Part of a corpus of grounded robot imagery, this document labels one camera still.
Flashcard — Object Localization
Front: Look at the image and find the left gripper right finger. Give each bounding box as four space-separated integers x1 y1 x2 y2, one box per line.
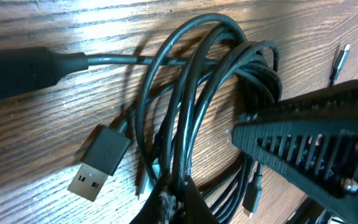
232 80 358 223

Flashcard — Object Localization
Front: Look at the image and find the black USB cable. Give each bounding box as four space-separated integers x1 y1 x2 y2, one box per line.
67 12 284 224

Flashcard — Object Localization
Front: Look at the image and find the black cable silver connector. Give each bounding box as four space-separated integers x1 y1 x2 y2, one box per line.
0 45 350 103

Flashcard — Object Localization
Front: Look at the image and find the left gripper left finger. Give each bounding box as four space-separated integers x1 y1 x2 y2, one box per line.
131 175 219 224

